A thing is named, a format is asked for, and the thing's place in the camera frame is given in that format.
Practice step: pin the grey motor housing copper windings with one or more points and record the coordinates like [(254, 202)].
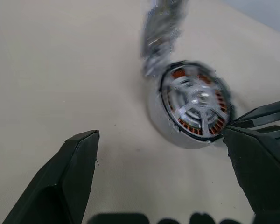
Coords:
[(158, 112)]

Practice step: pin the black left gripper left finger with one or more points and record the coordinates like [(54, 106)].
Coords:
[(60, 182)]

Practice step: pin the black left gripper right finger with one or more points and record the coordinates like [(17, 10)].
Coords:
[(261, 172)]

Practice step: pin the silver gear plate cover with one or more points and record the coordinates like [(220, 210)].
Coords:
[(156, 35)]

